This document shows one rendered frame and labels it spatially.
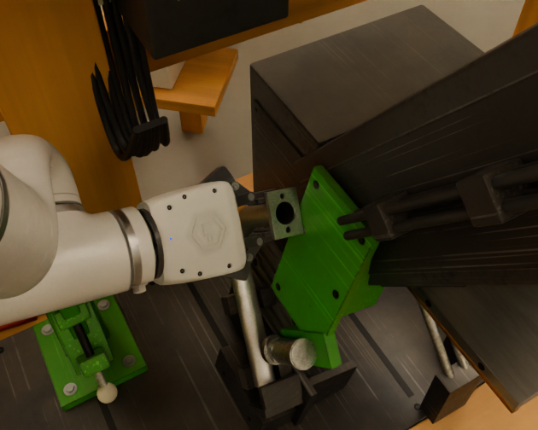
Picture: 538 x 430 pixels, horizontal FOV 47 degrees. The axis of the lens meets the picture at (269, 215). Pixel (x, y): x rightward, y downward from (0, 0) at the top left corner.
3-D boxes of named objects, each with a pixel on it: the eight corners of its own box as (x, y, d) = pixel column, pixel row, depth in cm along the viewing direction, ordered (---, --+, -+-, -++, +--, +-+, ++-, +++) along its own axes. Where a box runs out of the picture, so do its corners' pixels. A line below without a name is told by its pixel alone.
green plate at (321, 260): (367, 336, 79) (433, 221, 65) (315, 356, 75) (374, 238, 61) (319, 271, 86) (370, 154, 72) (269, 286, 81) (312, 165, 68)
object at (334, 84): (450, 223, 110) (507, 68, 84) (305, 295, 101) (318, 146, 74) (388, 159, 120) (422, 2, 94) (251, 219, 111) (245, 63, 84)
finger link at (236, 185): (238, 210, 69) (288, 198, 72) (232, 181, 68) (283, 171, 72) (225, 211, 71) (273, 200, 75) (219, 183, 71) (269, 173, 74)
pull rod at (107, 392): (122, 400, 86) (114, 383, 82) (102, 409, 85) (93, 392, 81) (108, 368, 89) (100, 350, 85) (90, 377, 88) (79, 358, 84)
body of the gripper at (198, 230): (159, 297, 61) (255, 270, 67) (138, 196, 60) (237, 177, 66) (135, 291, 68) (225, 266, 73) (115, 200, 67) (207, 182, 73)
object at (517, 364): (612, 350, 73) (623, 337, 70) (509, 415, 68) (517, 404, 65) (408, 146, 94) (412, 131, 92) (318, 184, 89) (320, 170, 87)
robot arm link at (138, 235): (139, 299, 60) (168, 290, 61) (120, 209, 59) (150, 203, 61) (114, 292, 67) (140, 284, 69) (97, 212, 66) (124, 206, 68)
